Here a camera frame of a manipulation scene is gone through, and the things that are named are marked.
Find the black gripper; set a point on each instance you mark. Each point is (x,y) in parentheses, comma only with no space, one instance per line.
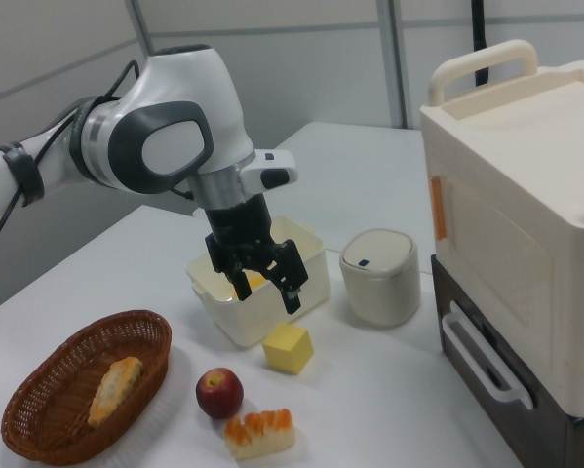
(238,222)

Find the yellow cube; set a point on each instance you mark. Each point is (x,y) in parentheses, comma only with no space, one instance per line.
(287,352)

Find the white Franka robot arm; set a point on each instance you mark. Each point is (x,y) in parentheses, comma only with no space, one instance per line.
(184,92)

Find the small yellow orange object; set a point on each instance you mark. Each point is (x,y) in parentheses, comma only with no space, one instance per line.
(256,283)

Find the white square plastic container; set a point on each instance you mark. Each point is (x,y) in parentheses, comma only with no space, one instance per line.
(272,312)

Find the small cream lidded bin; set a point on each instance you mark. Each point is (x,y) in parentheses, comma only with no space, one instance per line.
(380,283)

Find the red apple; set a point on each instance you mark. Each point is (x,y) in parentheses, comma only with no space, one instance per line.
(219,394)

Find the toy bread with orange topping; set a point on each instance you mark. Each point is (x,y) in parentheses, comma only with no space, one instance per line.
(260,434)

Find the yellow toy bread slice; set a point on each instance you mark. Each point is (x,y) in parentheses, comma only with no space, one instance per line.
(113,390)

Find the brown wicker basket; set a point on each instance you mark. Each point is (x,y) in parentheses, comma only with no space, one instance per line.
(52,390)

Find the black pole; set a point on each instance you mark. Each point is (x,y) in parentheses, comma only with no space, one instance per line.
(479,44)

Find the dark brown drawer unit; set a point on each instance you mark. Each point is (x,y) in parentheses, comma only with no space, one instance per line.
(555,429)

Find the grey upright partition post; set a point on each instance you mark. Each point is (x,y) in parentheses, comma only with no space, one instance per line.
(398,63)

